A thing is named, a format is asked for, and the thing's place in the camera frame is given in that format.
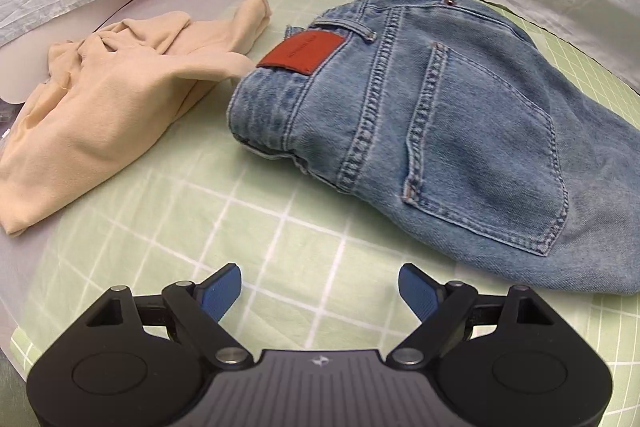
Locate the white board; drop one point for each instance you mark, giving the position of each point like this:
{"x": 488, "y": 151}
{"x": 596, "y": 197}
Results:
{"x": 25, "y": 72}

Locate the blue denim jeans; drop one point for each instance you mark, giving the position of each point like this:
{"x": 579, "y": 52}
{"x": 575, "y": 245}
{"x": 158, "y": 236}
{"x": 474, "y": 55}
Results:
{"x": 450, "y": 132}

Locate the beige garment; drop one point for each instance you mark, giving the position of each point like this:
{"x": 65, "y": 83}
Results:
{"x": 100, "y": 122}

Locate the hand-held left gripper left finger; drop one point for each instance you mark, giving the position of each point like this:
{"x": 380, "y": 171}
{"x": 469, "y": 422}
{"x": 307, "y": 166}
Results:
{"x": 222, "y": 294}

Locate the green grid mat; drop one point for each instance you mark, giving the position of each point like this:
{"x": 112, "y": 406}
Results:
{"x": 225, "y": 217}

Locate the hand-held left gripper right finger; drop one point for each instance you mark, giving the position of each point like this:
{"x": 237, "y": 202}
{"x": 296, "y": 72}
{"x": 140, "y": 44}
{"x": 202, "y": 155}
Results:
{"x": 417, "y": 294}

